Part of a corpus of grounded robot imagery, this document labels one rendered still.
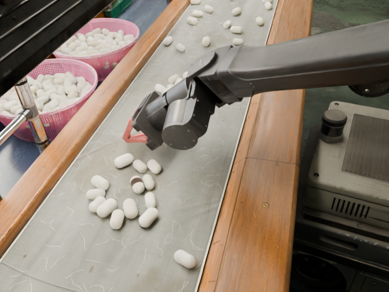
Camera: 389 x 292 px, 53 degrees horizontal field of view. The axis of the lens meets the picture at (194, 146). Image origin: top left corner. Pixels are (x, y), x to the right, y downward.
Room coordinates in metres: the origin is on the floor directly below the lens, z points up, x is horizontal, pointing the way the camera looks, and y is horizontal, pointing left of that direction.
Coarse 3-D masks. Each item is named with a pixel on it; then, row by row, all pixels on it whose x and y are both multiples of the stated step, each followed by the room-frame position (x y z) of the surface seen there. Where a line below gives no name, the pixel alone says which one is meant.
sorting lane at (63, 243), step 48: (240, 0) 1.39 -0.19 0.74; (192, 48) 1.03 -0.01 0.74; (144, 96) 0.79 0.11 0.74; (96, 144) 0.62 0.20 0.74; (144, 144) 0.61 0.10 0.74; (144, 192) 0.47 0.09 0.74; (192, 192) 0.47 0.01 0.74; (48, 240) 0.38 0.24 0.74; (96, 240) 0.38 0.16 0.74; (144, 240) 0.37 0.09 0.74; (192, 240) 0.37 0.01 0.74; (0, 288) 0.30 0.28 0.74; (48, 288) 0.30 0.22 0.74; (96, 288) 0.30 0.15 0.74; (144, 288) 0.29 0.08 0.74; (192, 288) 0.29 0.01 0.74
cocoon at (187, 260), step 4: (176, 252) 0.34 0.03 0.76; (180, 252) 0.33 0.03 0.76; (184, 252) 0.33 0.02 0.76; (176, 256) 0.33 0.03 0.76; (180, 256) 0.33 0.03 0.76; (184, 256) 0.33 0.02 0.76; (188, 256) 0.33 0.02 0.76; (192, 256) 0.33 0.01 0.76; (176, 260) 0.33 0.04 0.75; (180, 260) 0.32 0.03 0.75; (184, 260) 0.32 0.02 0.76; (188, 260) 0.32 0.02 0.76; (192, 260) 0.32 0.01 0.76; (184, 264) 0.32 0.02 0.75; (188, 264) 0.32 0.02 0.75; (192, 264) 0.32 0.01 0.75; (188, 268) 0.31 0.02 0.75
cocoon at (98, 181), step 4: (96, 176) 0.50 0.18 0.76; (100, 176) 0.50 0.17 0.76; (92, 180) 0.49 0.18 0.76; (96, 180) 0.49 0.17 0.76; (100, 180) 0.49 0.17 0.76; (104, 180) 0.49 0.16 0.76; (92, 184) 0.49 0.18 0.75; (96, 184) 0.49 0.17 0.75; (100, 184) 0.48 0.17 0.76; (104, 184) 0.48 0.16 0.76; (108, 184) 0.49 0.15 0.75; (104, 188) 0.48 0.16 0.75
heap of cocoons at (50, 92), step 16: (32, 80) 0.90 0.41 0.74; (48, 80) 0.89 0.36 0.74; (64, 80) 0.89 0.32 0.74; (80, 80) 0.87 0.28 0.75; (16, 96) 0.81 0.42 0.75; (48, 96) 0.82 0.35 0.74; (64, 96) 0.82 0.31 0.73; (80, 96) 0.80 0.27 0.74; (0, 112) 0.76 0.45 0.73; (16, 112) 0.75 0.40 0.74
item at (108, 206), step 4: (108, 200) 0.44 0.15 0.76; (112, 200) 0.44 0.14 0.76; (104, 204) 0.43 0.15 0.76; (108, 204) 0.43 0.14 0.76; (112, 204) 0.43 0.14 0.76; (116, 204) 0.44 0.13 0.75; (100, 208) 0.42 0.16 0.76; (104, 208) 0.42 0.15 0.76; (108, 208) 0.43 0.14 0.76; (112, 208) 0.43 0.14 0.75; (100, 212) 0.42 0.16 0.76; (104, 212) 0.42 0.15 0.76; (108, 212) 0.42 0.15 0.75; (100, 216) 0.42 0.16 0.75; (104, 216) 0.42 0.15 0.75
